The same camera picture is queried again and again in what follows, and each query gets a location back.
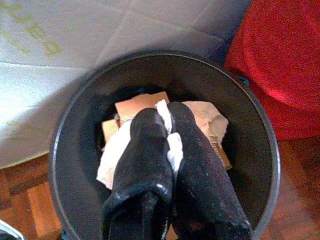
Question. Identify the white tissue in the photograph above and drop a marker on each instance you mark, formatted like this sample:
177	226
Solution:
175	147

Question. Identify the black round trash bin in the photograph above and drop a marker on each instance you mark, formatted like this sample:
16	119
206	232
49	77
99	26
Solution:
250	150

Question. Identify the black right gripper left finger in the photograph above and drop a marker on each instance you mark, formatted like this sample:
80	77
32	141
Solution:
142	162

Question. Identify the red pillow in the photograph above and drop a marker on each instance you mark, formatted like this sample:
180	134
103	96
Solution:
275	62

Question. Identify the white crumpled paper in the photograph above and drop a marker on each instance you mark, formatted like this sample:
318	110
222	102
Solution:
110	160

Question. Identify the crumpled brown paper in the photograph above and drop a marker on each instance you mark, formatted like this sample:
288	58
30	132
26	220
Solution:
210	117

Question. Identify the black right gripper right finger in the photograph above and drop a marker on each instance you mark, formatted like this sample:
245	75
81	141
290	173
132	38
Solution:
205	187

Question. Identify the brown cardboard piece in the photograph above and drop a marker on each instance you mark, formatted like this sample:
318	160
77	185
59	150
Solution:
110	130
221	155
140	105

